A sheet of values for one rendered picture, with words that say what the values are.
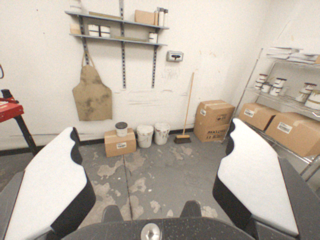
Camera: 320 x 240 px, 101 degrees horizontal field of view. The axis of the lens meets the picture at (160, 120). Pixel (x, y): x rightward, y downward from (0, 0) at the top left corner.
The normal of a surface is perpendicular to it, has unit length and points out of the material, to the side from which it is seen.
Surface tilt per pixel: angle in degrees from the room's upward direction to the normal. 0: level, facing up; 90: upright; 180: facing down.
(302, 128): 87
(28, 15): 90
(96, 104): 89
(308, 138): 88
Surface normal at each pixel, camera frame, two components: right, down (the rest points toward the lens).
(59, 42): 0.33, 0.50
